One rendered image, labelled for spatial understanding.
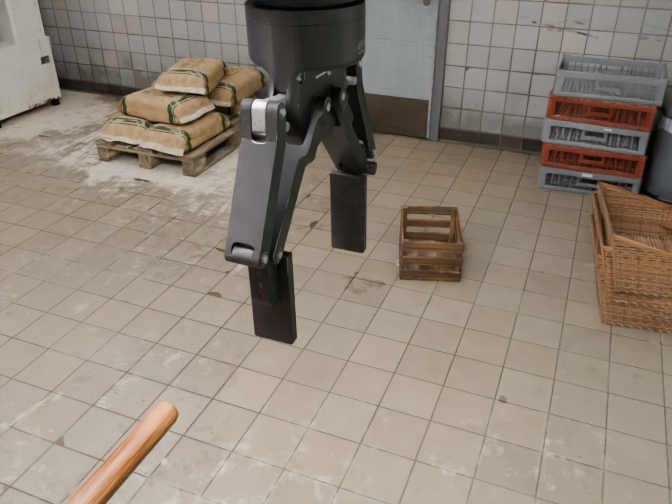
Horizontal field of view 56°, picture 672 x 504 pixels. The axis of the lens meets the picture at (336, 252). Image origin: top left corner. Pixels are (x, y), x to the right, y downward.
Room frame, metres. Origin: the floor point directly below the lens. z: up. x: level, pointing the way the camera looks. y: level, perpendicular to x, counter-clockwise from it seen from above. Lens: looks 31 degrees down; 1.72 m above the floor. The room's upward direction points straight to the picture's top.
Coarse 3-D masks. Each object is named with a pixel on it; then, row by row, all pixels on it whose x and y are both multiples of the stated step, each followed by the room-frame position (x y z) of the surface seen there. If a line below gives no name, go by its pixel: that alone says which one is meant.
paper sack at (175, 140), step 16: (208, 112) 4.31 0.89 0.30; (160, 128) 4.04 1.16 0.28; (176, 128) 4.02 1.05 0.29; (192, 128) 4.04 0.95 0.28; (208, 128) 4.16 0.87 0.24; (224, 128) 4.33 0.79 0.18; (144, 144) 4.00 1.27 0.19; (160, 144) 3.96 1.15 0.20; (176, 144) 3.91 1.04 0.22; (192, 144) 3.99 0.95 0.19
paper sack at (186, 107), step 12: (132, 96) 4.24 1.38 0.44; (144, 96) 4.22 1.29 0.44; (156, 96) 4.21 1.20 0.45; (180, 96) 4.20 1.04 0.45; (192, 96) 4.22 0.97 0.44; (204, 96) 4.29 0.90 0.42; (120, 108) 4.26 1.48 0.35; (132, 108) 4.21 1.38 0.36; (144, 108) 4.15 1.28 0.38; (156, 108) 4.10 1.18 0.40; (168, 108) 4.05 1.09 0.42; (180, 108) 4.06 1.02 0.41; (192, 108) 4.14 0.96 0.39; (204, 108) 4.21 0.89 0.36; (156, 120) 4.11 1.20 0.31; (168, 120) 4.06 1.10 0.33; (180, 120) 4.00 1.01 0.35
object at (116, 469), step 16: (160, 416) 0.51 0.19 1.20; (176, 416) 0.53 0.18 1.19; (144, 432) 0.49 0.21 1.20; (160, 432) 0.50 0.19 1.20; (128, 448) 0.47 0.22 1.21; (144, 448) 0.47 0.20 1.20; (112, 464) 0.45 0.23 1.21; (128, 464) 0.45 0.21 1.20; (96, 480) 0.43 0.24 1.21; (112, 480) 0.43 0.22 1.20; (80, 496) 0.41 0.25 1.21; (96, 496) 0.41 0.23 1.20; (112, 496) 0.42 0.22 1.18
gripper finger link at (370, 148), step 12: (360, 60) 0.47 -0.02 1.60; (348, 72) 0.47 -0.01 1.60; (360, 72) 0.47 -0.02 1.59; (348, 84) 0.47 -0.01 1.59; (360, 84) 0.47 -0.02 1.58; (348, 96) 0.47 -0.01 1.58; (360, 96) 0.47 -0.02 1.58; (360, 108) 0.47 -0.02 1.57; (360, 120) 0.48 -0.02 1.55; (360, 132) 0.49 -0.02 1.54; (372, 132) 0.50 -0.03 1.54; (372, 144) 0.50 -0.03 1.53; (372, 156) 0.50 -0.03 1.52
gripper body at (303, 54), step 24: (360, 0) 0.42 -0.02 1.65; (264, 24) 0.39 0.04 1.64; (288, 24) 0.38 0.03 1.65; (312, 24) 0.38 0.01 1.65; (336, 24) 0.39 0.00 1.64; (360, 24) 0.40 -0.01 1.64; (264, 48) 0.39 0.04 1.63; (288, 48) 0.38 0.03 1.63; (312, 48) 0.38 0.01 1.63; (336, 48) 0.39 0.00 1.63; (360, 48) 0.40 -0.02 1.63; (288, 72) 0.38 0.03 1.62; (312, 72) 0.40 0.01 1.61; (336, 72) 0.43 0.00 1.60; (288, 96) 0.38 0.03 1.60; (312, 96) 0.40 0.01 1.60; (288, 120) 0.39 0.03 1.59
